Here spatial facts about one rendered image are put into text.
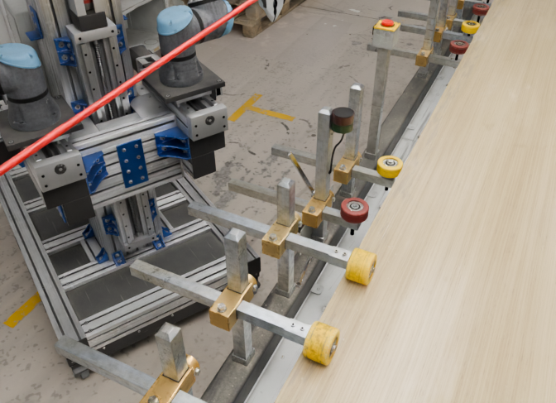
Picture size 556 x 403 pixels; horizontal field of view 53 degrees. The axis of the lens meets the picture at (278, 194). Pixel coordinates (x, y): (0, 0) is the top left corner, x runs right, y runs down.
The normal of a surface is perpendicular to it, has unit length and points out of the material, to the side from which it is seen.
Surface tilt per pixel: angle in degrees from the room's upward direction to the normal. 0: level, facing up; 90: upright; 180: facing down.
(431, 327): 0
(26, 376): 0
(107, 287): 0
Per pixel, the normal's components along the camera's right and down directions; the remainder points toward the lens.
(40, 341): 0.00, -0.78
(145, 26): -0.45, 0.56
